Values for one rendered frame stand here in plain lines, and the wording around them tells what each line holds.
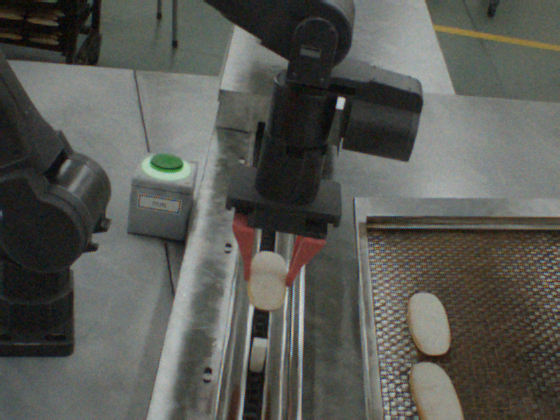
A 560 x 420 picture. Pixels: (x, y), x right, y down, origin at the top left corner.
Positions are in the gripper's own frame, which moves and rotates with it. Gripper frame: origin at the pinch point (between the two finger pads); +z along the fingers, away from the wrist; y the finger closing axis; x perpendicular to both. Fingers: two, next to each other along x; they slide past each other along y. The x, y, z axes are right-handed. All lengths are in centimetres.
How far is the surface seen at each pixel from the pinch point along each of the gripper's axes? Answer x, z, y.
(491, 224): 19.1, 0.9, 24.8
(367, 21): 120, 11, 17
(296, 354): -3.1, 6.5, 3.9
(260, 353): -3.8, 6.6, 0.5
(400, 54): 102, 11, 23
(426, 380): -9.9, 1.9, 14.6
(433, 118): 72, 11, 26
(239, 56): 58, 1, -7
